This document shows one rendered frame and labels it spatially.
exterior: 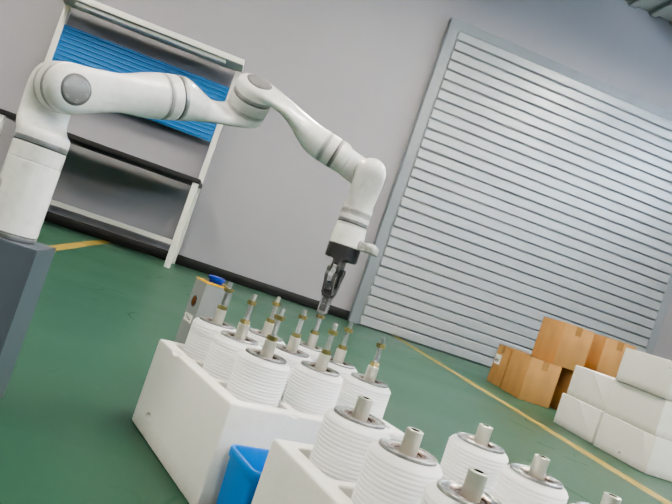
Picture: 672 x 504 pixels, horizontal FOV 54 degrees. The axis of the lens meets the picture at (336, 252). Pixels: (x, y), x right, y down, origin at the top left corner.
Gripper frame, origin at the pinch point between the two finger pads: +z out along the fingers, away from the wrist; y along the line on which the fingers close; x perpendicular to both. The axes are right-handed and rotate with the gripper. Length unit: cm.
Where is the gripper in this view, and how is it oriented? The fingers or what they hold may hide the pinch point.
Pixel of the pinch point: (324, 305)
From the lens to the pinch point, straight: 148.4
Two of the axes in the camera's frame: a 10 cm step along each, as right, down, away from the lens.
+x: 9.3, 3.2, -1.6
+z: -3.3, 9.5, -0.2
